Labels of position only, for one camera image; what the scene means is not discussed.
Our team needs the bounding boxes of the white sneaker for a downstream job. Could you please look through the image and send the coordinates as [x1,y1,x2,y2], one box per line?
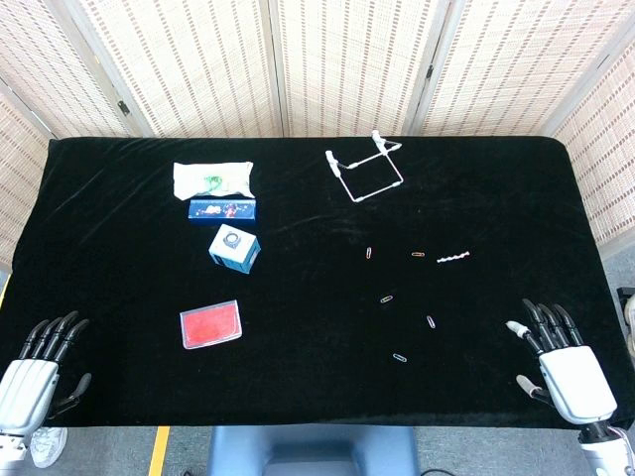
[30,425,68,469]

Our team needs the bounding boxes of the white wire stand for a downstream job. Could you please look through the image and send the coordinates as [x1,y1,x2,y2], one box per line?
[324,129,404,205]

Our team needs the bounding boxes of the grey floor object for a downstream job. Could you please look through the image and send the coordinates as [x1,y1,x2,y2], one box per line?
[616,286,635,349]

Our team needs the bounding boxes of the light blue cube box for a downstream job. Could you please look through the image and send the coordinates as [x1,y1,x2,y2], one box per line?
[207,223,262,275]

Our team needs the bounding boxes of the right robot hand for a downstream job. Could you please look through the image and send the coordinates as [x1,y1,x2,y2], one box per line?
[505,298,619,425]

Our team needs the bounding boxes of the dark blue flat box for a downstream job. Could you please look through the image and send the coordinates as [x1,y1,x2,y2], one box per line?
[188,196,259,228]

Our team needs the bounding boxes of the black velvet tablecloth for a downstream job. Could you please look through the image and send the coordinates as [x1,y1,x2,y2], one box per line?
[0,135,635,429]

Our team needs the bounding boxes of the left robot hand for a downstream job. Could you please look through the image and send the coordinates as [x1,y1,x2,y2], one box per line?
[0,310,93,430]

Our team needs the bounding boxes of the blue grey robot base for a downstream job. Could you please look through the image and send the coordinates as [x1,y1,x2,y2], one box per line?
[205,424,421,476]

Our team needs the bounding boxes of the clear tray with yellow sponge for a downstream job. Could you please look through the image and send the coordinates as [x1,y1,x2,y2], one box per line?
[179,298,244,351]

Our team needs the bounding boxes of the woven folding screen panel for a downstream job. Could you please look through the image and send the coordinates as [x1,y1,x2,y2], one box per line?
[0,0,150,138]
[0,81,56,267]
[411,0,635,138]
[49,0,289,139]
[270,0,450,139]
[545,78,635,257]

